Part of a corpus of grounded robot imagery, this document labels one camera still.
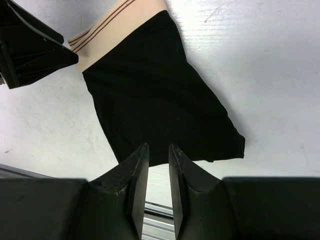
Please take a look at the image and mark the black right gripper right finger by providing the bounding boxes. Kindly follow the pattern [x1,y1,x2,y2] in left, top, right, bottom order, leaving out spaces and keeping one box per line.
[168,145,320,240]

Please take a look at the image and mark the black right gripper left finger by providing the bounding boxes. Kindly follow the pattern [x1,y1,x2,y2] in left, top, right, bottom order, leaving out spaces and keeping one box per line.
[0,143,149,240]

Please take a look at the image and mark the black underwear with beige waistband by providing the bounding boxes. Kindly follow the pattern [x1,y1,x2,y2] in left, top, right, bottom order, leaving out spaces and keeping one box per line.
[68,0,245,166]

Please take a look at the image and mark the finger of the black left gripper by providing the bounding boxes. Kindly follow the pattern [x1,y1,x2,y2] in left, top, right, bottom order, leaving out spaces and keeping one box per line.
[0,0,79,89]

